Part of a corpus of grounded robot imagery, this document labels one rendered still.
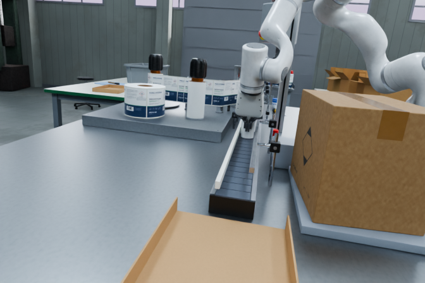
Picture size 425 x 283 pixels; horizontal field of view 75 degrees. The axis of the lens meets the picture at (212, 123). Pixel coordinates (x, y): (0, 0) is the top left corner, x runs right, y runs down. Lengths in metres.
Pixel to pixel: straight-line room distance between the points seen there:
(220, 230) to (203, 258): 0.10
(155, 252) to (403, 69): 1.02
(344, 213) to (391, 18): 6.71
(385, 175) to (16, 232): 0.76
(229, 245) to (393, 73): 0.90
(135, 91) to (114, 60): 6.37
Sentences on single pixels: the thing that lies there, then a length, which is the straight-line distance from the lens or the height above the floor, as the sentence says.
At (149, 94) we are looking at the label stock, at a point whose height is 1.00.
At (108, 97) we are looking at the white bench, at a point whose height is 0.78.
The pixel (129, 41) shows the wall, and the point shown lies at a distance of 7.51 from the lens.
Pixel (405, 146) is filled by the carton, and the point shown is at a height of 1.05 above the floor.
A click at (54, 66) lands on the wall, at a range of 8.72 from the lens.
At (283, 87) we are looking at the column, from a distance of 1.45.
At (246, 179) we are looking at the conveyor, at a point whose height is 0.88.
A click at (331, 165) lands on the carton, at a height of 0.99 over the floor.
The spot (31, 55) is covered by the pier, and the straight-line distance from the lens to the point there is 8.76.
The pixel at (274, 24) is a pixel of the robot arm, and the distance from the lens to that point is 1.01.
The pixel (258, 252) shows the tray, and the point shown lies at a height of 0.83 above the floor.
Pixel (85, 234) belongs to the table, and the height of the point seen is 0.83.
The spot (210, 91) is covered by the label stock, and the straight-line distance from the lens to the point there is 1.57.
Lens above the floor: 1.20
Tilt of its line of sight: 14 degrees down
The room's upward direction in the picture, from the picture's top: 4 degrees clockwise
